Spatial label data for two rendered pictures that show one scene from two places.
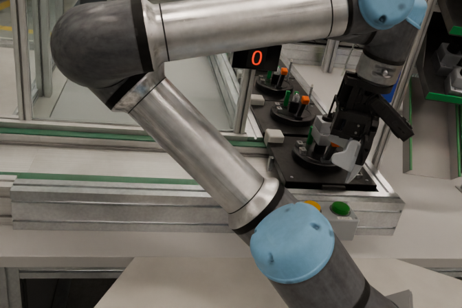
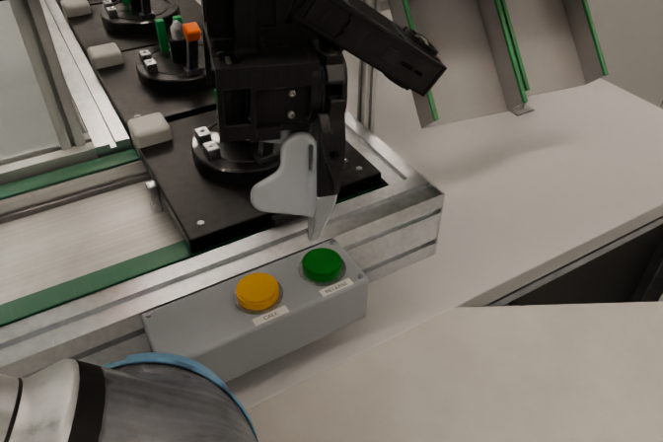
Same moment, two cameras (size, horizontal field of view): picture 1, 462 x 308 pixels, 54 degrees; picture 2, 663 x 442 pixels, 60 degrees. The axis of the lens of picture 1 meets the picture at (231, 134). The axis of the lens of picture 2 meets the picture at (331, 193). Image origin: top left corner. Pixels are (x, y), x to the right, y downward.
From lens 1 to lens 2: 52 cm
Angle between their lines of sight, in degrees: 19
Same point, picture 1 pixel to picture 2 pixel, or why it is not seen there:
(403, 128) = (416, 60)
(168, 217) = not seen: outside the picture
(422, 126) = (432, 20)
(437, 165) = (478, 91)
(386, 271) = (448, 349)
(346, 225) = (345, 298)
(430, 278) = (528, 325)
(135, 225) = not seen: outside the picture
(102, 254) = not seen: outside the picture
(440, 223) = (504, 191)
